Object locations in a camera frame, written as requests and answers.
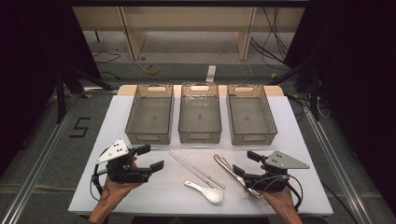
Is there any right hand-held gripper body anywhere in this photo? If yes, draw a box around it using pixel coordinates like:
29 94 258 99
242 150 311 192

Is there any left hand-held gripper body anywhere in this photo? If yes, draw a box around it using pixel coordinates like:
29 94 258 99
96 138 152 185

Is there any metal fork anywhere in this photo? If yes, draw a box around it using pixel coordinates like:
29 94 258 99
213 154 269 204

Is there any metal chopstick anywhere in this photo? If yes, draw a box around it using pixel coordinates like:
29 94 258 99
168 149 226 189
169 152 218 189

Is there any clear grey plastic bin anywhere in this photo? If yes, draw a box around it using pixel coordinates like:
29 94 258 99
124 83 176 146
177 82 223 145
226 83 278 147

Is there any white ceramic spoon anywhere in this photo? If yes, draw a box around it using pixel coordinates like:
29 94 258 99
182 179 224 204

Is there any person's right hand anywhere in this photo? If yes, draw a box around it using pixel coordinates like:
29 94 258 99
261 186 297 213

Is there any person's left hand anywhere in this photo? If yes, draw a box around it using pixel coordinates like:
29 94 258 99
99 176 147 203

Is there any yellow tape roll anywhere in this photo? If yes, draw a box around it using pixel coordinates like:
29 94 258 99
145 63 161 76

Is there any black metal stand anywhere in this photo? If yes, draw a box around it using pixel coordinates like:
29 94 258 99
54 62 114 124
267 59 322 122

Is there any white power strip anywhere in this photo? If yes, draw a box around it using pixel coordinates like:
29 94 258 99
205 64 217 83

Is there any black curtain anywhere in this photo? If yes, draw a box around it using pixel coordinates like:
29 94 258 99
284 0 396 216
0 0 101 176

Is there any beige wooden shelf unit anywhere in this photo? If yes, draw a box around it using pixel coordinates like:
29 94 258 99
72 6 306 62

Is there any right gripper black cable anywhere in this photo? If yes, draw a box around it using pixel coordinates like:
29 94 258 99
250 174 304 213

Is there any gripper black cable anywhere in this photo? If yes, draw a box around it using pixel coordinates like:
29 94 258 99
90 148 110 202
250 174 304 213

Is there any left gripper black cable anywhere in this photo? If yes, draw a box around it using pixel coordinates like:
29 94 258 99
90 148 110 202

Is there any metal floor rail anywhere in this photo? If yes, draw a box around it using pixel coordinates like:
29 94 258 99
303 108 375 224
0 92 82 224

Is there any white floor cable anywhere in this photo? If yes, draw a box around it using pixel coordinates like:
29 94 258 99
214 50 254 85

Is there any thin black floor cable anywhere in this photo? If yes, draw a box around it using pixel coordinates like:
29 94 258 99
92 50 121 65

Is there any black cable bundle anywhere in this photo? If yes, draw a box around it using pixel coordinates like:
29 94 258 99
249 7 291 72

